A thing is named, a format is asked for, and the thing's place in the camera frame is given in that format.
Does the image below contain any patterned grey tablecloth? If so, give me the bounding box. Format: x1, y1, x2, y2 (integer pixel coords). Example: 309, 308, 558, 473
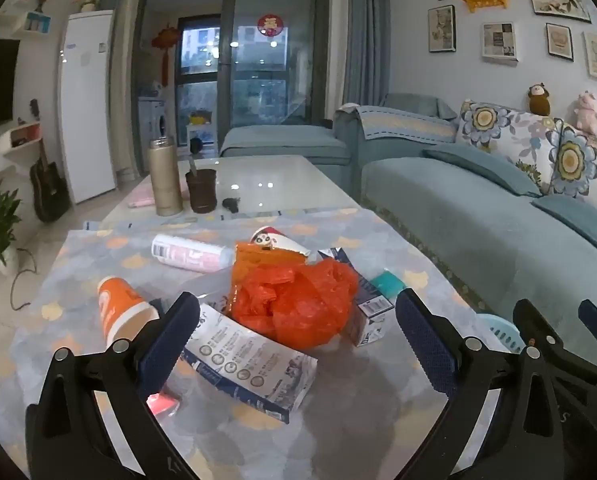
0, 224, 445, 479

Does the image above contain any gold thermos bottle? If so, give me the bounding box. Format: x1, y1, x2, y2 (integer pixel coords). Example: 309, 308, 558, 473
148, 136, 184, 217

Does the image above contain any black guitar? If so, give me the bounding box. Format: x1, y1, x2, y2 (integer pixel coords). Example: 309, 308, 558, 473
29, 140, 71, 223

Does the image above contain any teal small packet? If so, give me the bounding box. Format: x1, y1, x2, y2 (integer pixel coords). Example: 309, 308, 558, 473
370, 270, 407, 302

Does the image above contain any floral cushion middle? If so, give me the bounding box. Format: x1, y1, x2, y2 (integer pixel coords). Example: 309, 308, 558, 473
548, 118, 597, 210

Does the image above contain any orange paper cup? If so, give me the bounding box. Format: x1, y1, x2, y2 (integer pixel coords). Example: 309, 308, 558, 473
98, 276, 158, 347

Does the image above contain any white refrigerator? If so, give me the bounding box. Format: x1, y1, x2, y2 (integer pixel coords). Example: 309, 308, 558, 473
59, 10, 116, 204

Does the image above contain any black car key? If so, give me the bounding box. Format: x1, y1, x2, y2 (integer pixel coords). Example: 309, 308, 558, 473
222, 197, 240, 214

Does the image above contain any light blue trash basket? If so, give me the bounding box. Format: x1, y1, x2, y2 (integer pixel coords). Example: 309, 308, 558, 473
478, 313, 526, 353

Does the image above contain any orange snack wrapper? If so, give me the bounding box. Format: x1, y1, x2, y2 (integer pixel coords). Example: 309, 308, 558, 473
231, 242, 307, 286

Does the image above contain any red white panda paper cup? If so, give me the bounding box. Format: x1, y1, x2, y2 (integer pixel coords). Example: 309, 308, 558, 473
250, 226, 310, 258

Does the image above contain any white newspaper canvas picture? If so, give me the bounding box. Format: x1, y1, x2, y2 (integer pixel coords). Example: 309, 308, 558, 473
481, 22, 519, 64

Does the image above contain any teal ottoman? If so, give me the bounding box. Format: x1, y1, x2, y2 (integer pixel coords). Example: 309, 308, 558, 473
220, 125, 351, 193

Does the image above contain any orange plastic bag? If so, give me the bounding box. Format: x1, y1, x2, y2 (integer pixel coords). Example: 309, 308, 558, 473
230, 259, 358, 351

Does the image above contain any brown monkey plush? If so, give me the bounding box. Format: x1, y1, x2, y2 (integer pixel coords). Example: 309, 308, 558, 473
527, 82, 551, 117

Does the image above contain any large white milk carton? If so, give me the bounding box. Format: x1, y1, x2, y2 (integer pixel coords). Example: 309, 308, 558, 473
182, 304, 318, 424

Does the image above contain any floral cushion near corner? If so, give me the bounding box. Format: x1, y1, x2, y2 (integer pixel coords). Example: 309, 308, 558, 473
455, 100, 560, 194

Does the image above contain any pink pig plush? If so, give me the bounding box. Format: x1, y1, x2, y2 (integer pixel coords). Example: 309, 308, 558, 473
574, 90, 597, 136

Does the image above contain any white wall shelf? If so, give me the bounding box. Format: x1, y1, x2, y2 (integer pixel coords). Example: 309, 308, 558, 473
0, 122, 42, 156

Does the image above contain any small framed picture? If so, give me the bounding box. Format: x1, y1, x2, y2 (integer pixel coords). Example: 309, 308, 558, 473
545, 23, 575, 62

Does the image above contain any teal sofa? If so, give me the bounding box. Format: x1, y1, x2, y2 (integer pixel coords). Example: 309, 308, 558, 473
333, 92, 597, 361

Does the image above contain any black framed picture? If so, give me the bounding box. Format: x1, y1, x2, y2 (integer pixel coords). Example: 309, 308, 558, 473
427, 4, 457, 53

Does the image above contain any blue grey curtain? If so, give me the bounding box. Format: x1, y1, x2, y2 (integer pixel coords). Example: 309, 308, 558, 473
343, 0, 391, 105

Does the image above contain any pink white spray bottle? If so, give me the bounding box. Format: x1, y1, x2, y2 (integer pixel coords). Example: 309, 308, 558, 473
151, 234, 236, 274

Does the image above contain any dark brown cup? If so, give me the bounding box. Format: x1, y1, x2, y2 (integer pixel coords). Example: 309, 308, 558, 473
186, 169, 217, 214

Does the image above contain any small blue milk carton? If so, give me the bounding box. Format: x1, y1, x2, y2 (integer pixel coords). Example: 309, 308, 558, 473
318, 248, 394, 348

